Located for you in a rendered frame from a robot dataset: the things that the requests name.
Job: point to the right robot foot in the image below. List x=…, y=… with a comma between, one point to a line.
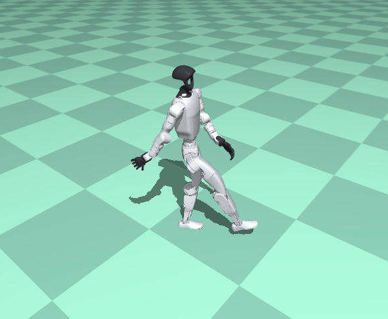
x=245, y=225

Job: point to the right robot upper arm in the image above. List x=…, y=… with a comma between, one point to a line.
x=174, y=113

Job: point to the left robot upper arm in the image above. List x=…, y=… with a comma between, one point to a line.
x=204, y=118

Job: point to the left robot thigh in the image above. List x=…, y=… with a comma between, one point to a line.
x=191, y=187

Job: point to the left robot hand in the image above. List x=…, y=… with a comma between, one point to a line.
x=226, y=145

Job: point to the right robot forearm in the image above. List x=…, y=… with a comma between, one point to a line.
x=157, y=145

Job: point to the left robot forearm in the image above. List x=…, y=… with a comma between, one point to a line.
x=211, y=131

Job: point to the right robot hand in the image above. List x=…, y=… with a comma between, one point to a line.
x=140, y=161

